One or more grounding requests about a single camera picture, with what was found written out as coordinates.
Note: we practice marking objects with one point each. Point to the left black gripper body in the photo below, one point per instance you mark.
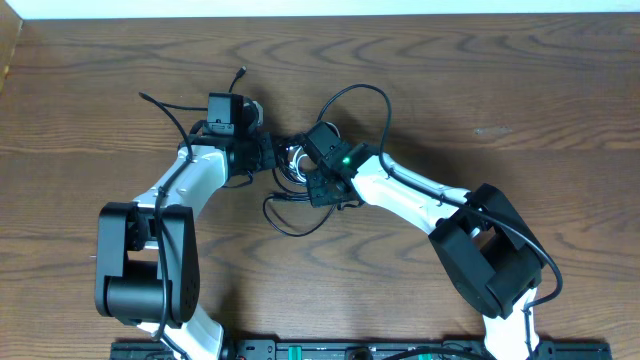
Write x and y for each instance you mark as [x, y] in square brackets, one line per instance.
[258, 152]

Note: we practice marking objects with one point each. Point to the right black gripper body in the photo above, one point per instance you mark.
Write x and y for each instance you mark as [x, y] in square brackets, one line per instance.
[320, 192]

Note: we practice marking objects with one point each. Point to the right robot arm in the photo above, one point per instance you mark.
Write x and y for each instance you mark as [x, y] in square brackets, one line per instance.
[489, 254]

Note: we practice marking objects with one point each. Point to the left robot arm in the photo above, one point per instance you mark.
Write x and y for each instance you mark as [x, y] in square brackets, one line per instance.
[147, 265]

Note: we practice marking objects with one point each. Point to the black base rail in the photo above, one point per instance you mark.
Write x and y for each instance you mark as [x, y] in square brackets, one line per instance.
[450, 349]

